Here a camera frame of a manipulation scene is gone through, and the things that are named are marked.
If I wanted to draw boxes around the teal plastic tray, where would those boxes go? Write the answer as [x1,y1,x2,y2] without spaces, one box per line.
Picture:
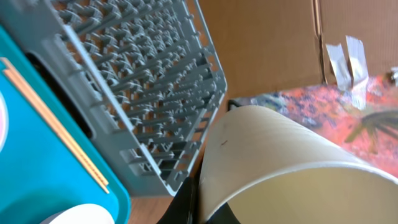
[1,28,131,223]

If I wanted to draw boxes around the white cup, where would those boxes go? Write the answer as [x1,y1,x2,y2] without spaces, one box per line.
[198,106,397,223]

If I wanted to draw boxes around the large white plate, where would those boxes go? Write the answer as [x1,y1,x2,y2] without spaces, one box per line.
[0,94,9,151]

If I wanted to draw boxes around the colourful patterned floor mat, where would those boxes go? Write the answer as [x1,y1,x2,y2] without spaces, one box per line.
[228,75,397,175]

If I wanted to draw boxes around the grey dish rack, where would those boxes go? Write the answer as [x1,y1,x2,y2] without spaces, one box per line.
[1,0,227,197]

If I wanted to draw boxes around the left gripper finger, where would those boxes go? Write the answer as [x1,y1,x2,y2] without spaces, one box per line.
[157,177,240,224]

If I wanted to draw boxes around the cardboard box with tape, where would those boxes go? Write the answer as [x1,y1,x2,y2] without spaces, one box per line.
[187,0,397,98]

